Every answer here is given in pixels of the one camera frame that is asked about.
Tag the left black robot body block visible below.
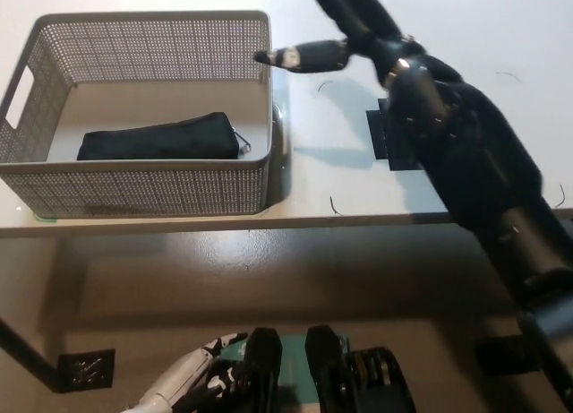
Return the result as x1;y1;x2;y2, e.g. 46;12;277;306
214;326;285;413

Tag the black tape patch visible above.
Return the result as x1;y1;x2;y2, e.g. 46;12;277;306
365;98;424;173

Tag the grey perforated plastic basket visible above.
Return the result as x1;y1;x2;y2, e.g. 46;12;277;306
0;10;275;219

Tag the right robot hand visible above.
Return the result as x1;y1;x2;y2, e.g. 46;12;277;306
253;0;427;88

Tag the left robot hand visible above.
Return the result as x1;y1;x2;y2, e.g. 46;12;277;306
117;331;250;413

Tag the black floor plate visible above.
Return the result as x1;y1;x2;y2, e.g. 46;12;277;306
473;335;535;378
57;348;117;393

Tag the black table leg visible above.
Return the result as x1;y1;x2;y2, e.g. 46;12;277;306
0;316;64;394

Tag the black fabric pencil case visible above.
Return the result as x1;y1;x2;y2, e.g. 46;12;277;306
76;111;252;161

